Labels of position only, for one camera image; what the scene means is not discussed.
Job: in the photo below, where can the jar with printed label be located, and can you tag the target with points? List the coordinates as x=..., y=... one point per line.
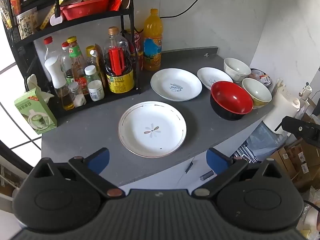
x=26, y=23

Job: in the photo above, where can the sauce bottle with yellow cap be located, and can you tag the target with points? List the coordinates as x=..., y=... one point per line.
x=76, y=60

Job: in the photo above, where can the small dark dish with scraps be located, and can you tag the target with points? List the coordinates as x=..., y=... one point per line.
x=261, y=76

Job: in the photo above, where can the cream bowl with yellow outside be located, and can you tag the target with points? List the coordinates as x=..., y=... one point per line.
x=256, y=90

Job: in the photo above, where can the green tissue box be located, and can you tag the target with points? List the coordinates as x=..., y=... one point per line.
x=27, y=110

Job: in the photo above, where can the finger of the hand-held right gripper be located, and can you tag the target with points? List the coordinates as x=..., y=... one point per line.
x=302, y=130

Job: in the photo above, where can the red plastic basket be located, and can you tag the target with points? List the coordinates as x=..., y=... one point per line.
x=85, y=8

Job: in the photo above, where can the red and black bowl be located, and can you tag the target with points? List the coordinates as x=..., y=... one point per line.
x=230, y=97

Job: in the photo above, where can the glass spice jar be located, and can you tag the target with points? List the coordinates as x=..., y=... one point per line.
x=76, y=93

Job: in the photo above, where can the white plate with flower print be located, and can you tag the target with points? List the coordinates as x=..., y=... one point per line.
x=140, y=120

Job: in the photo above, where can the white electric kettle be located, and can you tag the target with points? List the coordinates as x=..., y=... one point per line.
x=282, y=107

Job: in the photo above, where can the clear bottle with red cap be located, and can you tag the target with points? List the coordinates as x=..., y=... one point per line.
x=50, y=48

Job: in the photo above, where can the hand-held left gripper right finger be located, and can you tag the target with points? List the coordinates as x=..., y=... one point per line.
x=216, y=161

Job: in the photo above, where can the white ribbed bowl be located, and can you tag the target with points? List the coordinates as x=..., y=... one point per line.
x=236, y=67

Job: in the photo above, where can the large white plate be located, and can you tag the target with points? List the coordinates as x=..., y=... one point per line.
x=165, y=80

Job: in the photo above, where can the cardboard boxes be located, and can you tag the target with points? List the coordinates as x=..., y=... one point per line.
x=292, y=162

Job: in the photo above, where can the clear plastic bag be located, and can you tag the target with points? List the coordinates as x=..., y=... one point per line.
x=265, y=140

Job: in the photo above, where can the black metal rack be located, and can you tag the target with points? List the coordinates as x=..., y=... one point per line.
x=82, y=21

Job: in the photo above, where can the oil sprayer bottle, white top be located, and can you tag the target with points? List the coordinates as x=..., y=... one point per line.
x=56, y=72

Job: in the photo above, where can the milky bottle with white cap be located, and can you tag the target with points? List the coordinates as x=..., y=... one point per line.
x=96, y=91

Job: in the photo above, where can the brown bottle with white cap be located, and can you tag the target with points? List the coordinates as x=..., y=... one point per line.
x=100, y=62

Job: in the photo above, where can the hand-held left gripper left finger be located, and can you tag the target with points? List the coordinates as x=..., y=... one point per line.
x=100, y=160

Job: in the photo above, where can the small white plate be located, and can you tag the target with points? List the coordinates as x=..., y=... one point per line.
x=207, y=76

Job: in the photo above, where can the orange juice bottle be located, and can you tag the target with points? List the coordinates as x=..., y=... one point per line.
x=152, y=47

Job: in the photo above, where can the small bottle with green label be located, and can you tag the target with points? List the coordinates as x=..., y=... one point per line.
x=65, y=62

